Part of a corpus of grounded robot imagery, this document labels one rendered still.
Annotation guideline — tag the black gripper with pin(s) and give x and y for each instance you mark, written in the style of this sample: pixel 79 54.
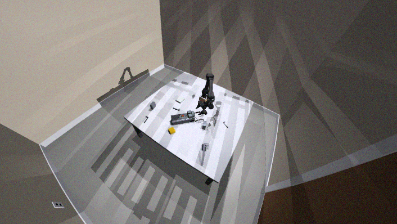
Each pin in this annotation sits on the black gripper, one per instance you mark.
pixel 203 109

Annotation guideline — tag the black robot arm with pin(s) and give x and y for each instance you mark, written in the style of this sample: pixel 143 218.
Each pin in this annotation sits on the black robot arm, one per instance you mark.
pixel 208 92

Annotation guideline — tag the yellow block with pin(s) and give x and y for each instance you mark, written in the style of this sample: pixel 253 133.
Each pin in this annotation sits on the yellow block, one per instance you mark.
pixel 171 130

